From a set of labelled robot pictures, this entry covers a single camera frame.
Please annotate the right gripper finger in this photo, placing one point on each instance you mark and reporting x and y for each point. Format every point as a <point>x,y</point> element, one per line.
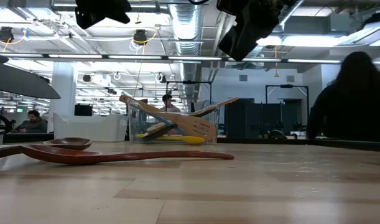
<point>248,43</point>
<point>231,42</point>

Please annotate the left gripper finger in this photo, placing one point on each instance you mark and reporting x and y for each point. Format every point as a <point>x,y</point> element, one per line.
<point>85,5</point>
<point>85,20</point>

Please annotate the light wooden slotted spoon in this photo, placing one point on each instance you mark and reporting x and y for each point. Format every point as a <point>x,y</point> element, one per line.
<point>220,104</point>

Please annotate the light wooden slotted spatula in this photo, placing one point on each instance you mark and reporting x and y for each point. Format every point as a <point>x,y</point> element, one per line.
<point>196,126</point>

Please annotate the black rounded turner spatula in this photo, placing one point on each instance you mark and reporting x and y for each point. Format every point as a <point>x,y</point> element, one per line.
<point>18,84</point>

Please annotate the yellow silicone spoon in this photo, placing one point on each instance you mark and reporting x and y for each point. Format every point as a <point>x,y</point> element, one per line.
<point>189,139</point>

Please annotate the black slotted spoon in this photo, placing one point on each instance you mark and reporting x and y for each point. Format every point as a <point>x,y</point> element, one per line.
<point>155,134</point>

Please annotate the dark wooden spoon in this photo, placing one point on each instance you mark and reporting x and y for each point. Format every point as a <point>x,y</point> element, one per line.
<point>68,142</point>
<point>68,155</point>

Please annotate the long ceiling light strip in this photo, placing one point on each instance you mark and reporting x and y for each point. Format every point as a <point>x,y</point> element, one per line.
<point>301,61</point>
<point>84,56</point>

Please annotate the black partition screen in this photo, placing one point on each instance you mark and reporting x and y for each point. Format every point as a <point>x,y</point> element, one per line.
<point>255,115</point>

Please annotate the white round pillar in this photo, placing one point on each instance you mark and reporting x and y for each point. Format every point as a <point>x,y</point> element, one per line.
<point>63,93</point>

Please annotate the person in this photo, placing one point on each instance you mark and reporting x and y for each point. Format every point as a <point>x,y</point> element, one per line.
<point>32,123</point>
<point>354,105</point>
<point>168,104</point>

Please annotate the black computer monitor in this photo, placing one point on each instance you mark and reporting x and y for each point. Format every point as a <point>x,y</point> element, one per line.
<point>83,109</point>

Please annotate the white plastic bin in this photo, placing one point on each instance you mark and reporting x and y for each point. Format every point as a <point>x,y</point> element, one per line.
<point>90,127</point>

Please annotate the black gantry frame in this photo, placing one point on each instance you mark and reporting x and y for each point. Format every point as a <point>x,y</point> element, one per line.
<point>189,82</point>
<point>286,86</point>

